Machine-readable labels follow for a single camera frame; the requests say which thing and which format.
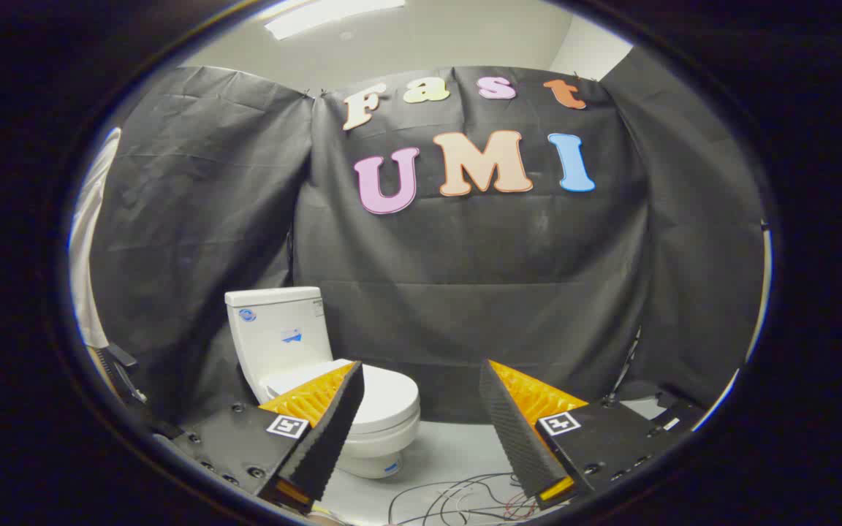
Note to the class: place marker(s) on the white toilet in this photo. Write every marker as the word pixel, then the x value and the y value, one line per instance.
pixel 282 329

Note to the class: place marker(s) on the white toilet lid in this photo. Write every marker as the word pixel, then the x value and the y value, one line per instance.
pixel 392 398

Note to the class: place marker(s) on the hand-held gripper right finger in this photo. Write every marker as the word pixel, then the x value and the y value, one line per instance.
pixel 512 431

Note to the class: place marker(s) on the black backdrop cloth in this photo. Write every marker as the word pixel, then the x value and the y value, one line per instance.
pixel 465 292

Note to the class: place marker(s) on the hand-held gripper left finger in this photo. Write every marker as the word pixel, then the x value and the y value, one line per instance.
pixel 330 438

